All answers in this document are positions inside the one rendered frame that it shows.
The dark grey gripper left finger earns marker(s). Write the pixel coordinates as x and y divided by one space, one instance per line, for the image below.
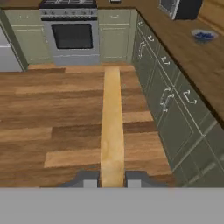
87 178

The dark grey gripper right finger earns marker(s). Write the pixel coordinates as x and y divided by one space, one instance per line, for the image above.
137 178

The silver oven with black hob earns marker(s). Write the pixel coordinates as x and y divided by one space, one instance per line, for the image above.
71 38

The silver grey appliance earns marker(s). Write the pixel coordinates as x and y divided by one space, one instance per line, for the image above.
8 55

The blue bowl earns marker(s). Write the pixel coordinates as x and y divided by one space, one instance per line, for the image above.
204 35

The black and silver countertop appliance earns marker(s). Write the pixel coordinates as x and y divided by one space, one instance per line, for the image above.
183 8

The small dark countertop object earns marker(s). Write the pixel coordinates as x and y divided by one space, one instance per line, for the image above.
115 1

